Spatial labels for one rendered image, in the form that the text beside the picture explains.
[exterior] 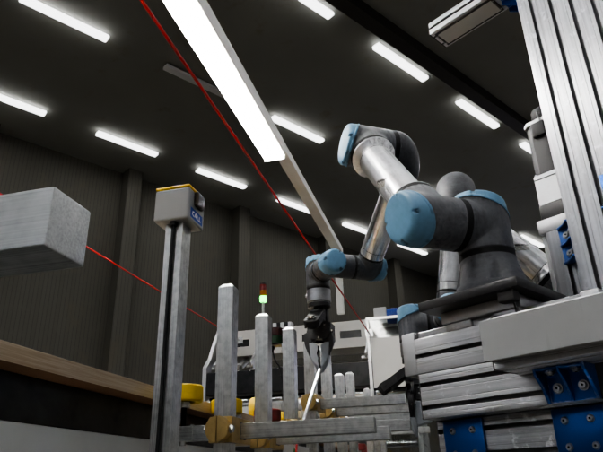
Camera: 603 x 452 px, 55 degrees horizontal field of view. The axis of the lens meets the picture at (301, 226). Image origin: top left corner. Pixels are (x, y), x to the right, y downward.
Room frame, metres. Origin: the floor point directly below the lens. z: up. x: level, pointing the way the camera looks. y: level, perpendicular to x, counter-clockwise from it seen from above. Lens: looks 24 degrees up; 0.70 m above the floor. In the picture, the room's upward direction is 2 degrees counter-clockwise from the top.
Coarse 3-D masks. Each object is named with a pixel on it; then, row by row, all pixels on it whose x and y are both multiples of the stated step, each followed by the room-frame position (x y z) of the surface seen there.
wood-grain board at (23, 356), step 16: (0, 352) 0.83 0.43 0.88; (16, 352) 0.86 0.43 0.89; (32, 352) 0.89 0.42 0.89; (0, 368) 0.89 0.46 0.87; (16, 368) 0.89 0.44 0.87; (32, 368) 0.90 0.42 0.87; (48, 368) 0.93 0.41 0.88; (64, 368) 0.97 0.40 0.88; (80, 368) 1.01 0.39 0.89; (64, 384) 1.05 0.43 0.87; (80, 384) 1.06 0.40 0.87; (96, 384) 1.07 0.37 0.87; (112, 384) 1.11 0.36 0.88; (128, 384) 1.17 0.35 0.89; (144, 384) 1.23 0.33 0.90; (144, 400) 1.28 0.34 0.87; (208, 416) 1.62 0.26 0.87; (336, 448) 3.29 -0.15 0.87
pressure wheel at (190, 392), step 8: (184, 384) 1.28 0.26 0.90; (192, 384) 1.29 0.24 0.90; (184, 392) 1.28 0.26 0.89; (192, 392) 1.29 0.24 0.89; (200, 392) 1.31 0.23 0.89; (184, 400) 1.29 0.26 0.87; (192, 400) 1.30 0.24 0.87; (200, 400) 1.31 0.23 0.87; (184, 408) 1.32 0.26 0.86; (184, 416) 1.32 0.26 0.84; (184, 424) 1.32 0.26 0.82
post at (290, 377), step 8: (288, 328) 1.73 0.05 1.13; (288, 336) 1.73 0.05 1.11; (296, 336) 1.75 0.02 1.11; (288, 344) 1.73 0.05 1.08; (296, 344) 1.75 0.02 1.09; (288, 352) 1.73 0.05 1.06; (296, 352) 1.75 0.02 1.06; (288, 360) 1.73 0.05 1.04; (296, 360) 1.75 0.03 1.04; (288, 368) 1.73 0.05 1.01; (296, 368) 1.75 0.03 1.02; (288, 376) 1.73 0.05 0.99; (296, 376) 1.74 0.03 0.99; (288, 384) 1.73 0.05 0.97; (296, 384) 1.74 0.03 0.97; (288, 392) 1.73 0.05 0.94; (296, 392) 1.74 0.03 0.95; (288, 400) 1.73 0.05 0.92; (296, 400) 1.74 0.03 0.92; (288, 408) 1.73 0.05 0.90; (296, 408) 1.74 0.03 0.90; (288, 416) 1.73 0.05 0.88; (296, 416) 1.73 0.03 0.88
